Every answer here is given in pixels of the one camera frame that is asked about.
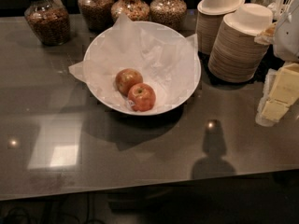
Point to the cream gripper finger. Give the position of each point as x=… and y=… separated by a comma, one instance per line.
x=280, y=92
x=266, y=37

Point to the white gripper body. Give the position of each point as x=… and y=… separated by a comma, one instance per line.
x=289, y=40

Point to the red apple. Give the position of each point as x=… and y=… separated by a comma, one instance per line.
x=127, y=78
x=141, y=97

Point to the white bowl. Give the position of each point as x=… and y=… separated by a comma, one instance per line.
x=174, y=87

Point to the front stack paper bowls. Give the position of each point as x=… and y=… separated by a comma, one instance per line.
x=235, y=55

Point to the white paper liner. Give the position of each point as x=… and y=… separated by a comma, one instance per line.
x=149, y=56

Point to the glass cereal jar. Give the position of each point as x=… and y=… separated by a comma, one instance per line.
x=96, y=13
x=170, y=13
x=135, y=10
x=49, y=20

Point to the leftmost glass cereal jar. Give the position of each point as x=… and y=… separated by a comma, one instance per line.
x=49, y=20

